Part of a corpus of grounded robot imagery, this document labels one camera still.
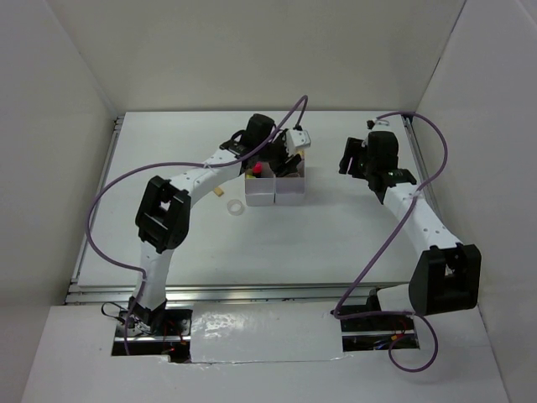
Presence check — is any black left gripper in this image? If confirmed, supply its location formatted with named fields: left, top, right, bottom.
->
left=257, top=128, right=301, bottom=179

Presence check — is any black pink highlighter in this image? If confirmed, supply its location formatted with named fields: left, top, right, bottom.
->
left=252, top=163, right=263, bottom=178

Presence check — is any clear tape roll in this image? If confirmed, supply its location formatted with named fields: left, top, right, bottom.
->
left=227, top=199, right=245, bottom=217

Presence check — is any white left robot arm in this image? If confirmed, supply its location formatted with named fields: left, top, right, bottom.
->
left=128, top=113, right=310, bottom=335

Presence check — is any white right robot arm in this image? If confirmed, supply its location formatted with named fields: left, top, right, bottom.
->
left=339, top=131, right=482, bottom=329

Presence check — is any white right organizer container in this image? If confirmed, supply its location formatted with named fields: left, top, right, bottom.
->
left=274, top=153, right=305, bottom=206

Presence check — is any white organizer container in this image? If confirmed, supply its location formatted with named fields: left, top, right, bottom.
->
left=274, top=153, right=305, bottom=206
left=244, top=162, right=275, bottom=207

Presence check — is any white left organizer container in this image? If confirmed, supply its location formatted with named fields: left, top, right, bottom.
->
left=244, top=162, right=275, bottom=207

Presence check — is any white foil-taped panel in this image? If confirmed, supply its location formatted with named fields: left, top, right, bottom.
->
left=190, top=302, right=343, bottom=364

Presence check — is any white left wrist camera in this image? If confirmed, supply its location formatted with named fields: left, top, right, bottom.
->
left=285, top=129, right=311, bottom=155

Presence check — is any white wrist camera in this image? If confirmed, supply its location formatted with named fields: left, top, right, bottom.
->
left=285, top=129, right=311, bottom=155
left=366, top=119, right=390, bottom=130

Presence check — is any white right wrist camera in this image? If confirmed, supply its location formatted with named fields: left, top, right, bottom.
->
left=366, top=119, right=390, bottom=130

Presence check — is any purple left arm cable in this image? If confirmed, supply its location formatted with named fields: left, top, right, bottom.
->
left=86, top=95, right=310, bottom=358

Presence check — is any aluminium frame rail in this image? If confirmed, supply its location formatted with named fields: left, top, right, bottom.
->
left=64, top=282, right=349, bottom=306

